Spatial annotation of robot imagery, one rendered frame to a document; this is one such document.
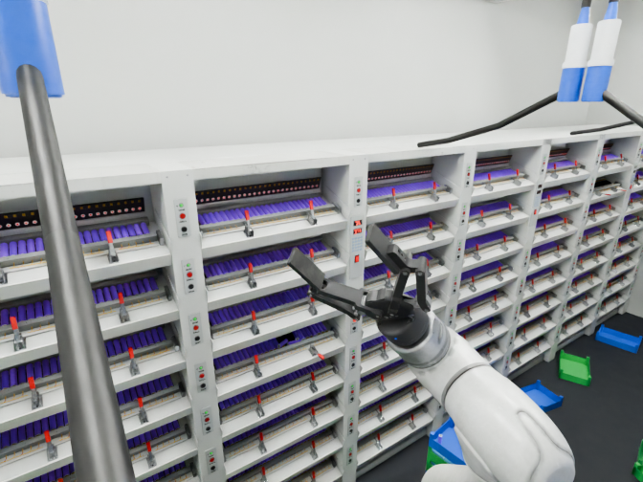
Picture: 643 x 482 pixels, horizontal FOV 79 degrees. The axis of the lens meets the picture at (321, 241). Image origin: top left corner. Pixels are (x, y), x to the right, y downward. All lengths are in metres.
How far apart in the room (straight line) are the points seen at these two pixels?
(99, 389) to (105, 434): 0.03
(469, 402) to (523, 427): 0.08
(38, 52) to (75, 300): 0.34
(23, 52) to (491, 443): 0.72
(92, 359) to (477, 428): 0.50
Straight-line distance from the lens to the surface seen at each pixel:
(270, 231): 1.44
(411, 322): 0.61
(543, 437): 0.62
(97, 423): 0.26
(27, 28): 0.57
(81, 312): 0.31
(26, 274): 1.33
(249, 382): 1.68
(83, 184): 1.24
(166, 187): 1.27
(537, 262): 3.04
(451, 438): 2.31
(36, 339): 1.41
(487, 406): 0.63
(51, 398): 1.51
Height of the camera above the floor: 1.99
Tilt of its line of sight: 19 degrees down
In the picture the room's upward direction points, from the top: straight up
